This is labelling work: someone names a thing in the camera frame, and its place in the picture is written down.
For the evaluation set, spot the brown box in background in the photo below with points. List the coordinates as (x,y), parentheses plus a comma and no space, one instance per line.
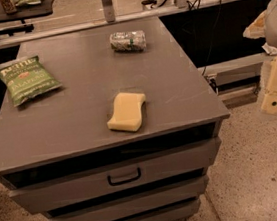
(8,6)

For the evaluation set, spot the yellow sponge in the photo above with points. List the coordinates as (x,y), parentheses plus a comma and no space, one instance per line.
(127,113)

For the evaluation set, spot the white packet on ledge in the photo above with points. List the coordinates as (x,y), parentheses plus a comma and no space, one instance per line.
(272,51)

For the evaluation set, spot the green bag in background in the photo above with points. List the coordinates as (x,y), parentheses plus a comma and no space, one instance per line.
(28,2)

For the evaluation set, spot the green jalapeno chip bag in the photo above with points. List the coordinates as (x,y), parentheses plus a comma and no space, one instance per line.
(26,78)

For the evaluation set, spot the silver green 7up can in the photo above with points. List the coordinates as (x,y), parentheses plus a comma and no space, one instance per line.
(128,41)

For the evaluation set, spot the dark background table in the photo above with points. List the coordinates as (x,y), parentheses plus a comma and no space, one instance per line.
(28,11)

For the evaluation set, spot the grey drawer cabinet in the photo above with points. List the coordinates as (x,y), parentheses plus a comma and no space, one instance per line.
(56,152)

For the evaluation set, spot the black drawer handle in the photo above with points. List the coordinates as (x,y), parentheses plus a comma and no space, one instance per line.
(124,179)

